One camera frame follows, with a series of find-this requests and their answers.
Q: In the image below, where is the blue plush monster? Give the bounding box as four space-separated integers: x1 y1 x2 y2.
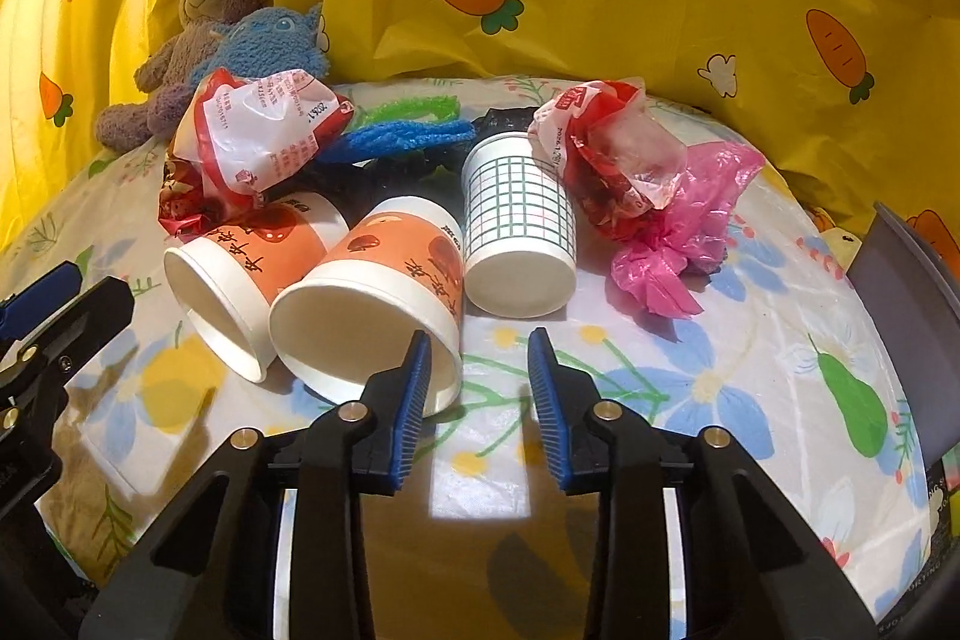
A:
187 3 331 89

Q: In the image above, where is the blue foam net sleeve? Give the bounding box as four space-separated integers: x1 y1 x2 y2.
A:
314 120 475 164

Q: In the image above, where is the black plastic bag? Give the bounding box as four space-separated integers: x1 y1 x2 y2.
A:
268 107 534 226

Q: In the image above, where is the floral bed sheet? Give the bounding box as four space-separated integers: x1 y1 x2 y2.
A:
2 143 931 638

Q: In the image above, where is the large green grid paper cup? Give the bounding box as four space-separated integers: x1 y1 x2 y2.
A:
460 131 576 320

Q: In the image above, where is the green foam net sleeve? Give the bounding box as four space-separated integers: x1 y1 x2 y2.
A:
353 94 460 128

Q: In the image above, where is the red white snack bag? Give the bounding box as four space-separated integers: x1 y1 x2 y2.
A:
158 68 353 239

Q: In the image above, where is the orange paper cup right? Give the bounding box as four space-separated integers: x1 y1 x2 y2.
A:
268 197 464 416

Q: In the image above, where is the grey plastic trash bin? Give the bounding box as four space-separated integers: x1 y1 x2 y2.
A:
848 203 960 468

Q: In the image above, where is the pink plastic bag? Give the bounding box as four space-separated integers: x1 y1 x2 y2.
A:
610 142 765 319

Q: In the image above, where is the orange paper cup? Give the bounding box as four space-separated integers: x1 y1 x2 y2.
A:
163 191 348 383
268 197 464 416

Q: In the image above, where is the red white plastic wrapper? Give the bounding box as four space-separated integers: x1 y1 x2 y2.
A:
527 80 688 242

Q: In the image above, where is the orange paper cup left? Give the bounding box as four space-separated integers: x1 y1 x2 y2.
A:
163 191 348 383

